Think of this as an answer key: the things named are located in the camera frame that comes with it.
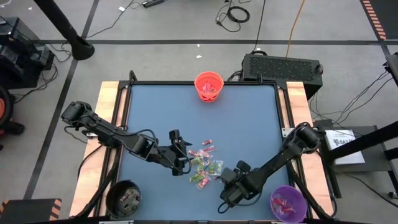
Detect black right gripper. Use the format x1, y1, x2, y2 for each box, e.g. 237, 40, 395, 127
219, 160, 264, 205

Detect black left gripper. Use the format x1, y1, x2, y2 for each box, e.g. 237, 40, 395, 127
154, 141, 193, 177

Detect clear wrapper red-green print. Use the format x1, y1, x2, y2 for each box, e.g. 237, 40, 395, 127
207, 159, 225, 176

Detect red white candy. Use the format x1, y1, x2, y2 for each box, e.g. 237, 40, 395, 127
119, 191, 134, 205

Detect red gummy clear wrapper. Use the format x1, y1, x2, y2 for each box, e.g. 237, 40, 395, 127
195, 179, 210, 191

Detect blue-grey table mat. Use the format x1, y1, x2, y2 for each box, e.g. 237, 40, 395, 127
111, 84, 298, 221

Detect purple plastic bucket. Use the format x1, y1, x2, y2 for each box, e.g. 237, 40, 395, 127
269, 184, 308, 224

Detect orange pumpkin face bucket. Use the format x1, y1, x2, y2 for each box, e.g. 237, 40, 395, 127
193, 71, 225, 103

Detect black skull print bucket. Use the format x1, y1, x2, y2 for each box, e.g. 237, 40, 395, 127
105, 179, 142, 219

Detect white printed booklet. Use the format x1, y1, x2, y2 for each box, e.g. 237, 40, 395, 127
324, 128, 367, 166

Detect black perforated computer case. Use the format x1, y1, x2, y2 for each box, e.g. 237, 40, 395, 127
241, 52, 324, 101

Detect black diagonal beam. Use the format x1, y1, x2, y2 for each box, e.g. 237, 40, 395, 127
328, 120, 398, 162

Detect black side table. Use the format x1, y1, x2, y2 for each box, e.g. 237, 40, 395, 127
316, 124, 398, 200

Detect black power strip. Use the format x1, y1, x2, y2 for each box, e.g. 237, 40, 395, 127
142, 0, 165, 9

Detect black pole stand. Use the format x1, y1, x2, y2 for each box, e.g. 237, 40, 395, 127
32, 0, 96, 62

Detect orange black machine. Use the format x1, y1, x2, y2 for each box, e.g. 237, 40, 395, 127
0, 85, 26, 152

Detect black equipment rack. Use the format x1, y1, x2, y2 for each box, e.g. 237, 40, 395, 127
0, 16, 57, 90

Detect black mat orange stripes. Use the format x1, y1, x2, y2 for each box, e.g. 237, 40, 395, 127
359, 0, 398, 41

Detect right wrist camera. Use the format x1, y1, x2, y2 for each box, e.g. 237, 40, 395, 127
221, 167, 238, 184

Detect black aluminium table frame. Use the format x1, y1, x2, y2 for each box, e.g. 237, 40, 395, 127
73, 70, 339, 224

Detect black hanging cable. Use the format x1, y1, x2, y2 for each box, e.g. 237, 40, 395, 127
251, 0, 267, 53

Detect coiled black cable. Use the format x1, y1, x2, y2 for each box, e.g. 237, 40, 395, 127
215, 0, 251, 34

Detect yellow cable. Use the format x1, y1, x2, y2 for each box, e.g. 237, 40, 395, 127
285, 0, 307, 58

